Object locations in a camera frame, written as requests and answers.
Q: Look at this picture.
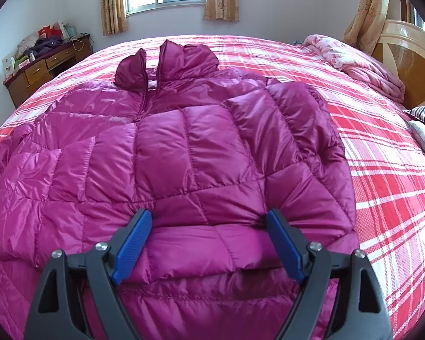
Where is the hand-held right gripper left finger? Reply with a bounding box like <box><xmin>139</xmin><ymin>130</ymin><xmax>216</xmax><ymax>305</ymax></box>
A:
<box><xmin>23</xmin><ymin>208</ymin><xmax>153</xmax><ymax>340</ymax></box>

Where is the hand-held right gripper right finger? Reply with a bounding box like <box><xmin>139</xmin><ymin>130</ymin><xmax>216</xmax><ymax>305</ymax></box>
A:
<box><xmin>265</xmin><ymin>208</ymin><xmax>394</xmax><ymax>340</ymax></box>

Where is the magenta down jacket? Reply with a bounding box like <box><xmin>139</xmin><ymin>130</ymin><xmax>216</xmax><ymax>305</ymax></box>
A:
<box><xmin>0</xmin><ymin>39</ymin><xmax>360</xmax><ymax>340</ymax></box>

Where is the pile of clothes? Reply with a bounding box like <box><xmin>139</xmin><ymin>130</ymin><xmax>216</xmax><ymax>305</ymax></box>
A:
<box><xmin>16</xmin><ymin>31</ymin><xmax>62</xmax><ymax>59</ymax></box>

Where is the red plaid bed sheet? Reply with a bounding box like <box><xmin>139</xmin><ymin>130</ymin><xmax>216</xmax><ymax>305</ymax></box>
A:
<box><xmin>0</xmin><ymin>35</ymin><xmax>425</xmax><ymax>340</ymax></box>

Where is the pink floral quilt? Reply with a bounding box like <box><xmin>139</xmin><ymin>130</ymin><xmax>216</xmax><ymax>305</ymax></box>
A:
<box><xmin>302</xmin><ymin>34</ymin><xmax>405</xmax><ymax>104</ymax></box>

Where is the brown wooden desk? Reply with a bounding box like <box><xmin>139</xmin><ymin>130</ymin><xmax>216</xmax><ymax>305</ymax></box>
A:
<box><xmin>3</xmin><ymin>33</ymin><xmax>93</xmax><ymax>109</ymax></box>

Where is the white printed box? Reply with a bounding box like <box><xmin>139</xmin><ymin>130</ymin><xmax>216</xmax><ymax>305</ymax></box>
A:
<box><xmin>2</xmin><ymin>54</ymin><xmax>16</xmax><ymax>77</ymax></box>

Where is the cream wooden headboard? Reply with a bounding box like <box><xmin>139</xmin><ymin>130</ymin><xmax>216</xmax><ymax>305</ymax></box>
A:
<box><xmin>372</xmin><ymin>19</ymin><xmax>425</xmax><ymax>109</ymax></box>

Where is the red bag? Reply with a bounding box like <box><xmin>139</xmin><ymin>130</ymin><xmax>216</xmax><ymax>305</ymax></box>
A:
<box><xmin>38</xmin><ymin>25</ymin><xmax>61</xmax><ymax>39</ymax></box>

